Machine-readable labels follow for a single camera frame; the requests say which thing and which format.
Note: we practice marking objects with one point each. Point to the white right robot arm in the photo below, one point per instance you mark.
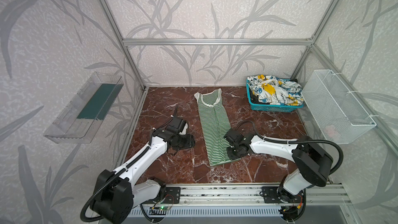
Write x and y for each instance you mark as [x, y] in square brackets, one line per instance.
[313, 163]

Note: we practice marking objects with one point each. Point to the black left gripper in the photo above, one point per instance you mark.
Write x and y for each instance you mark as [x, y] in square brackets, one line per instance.
[187, 141]

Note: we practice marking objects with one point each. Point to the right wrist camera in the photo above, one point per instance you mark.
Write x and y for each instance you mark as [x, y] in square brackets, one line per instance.
[233, 137]

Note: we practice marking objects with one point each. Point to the clear plastic wall tray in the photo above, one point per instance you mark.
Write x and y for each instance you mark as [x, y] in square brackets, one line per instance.
[80, 120]

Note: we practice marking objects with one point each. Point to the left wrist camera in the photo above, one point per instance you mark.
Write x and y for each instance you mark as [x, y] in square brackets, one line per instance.
[177, 126]

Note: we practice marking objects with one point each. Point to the white yellow blue printed garment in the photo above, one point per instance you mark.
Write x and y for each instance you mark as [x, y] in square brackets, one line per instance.
[271, 90]

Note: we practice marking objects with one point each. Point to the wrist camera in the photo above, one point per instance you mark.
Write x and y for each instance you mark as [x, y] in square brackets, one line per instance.
[177, 126]
[233, 137]

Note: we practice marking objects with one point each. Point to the green white striped shirt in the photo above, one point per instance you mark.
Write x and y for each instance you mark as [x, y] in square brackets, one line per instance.
[215, 124]

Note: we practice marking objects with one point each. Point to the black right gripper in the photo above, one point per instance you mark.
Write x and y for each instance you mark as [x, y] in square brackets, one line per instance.
[234, 152]

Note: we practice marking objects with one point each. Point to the white wire mesh basket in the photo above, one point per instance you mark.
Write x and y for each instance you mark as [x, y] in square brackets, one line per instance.
[339, 115]

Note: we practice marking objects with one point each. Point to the teal plastic laundry basket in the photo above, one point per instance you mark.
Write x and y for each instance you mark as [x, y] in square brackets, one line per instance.
[270, 108]

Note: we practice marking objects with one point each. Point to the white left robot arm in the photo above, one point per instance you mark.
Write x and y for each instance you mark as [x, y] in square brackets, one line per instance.
[116, 192]

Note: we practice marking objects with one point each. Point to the aluminium frame crossbar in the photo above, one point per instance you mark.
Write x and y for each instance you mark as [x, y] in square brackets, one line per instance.
[217, 41]

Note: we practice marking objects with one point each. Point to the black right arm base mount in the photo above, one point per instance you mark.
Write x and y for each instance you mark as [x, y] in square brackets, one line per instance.
[273, 194]

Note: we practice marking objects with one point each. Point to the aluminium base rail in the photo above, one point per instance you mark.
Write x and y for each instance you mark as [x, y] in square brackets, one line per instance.
[239, 200]

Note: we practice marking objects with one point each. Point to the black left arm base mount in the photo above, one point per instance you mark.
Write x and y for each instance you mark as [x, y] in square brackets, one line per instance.
[167, 195]

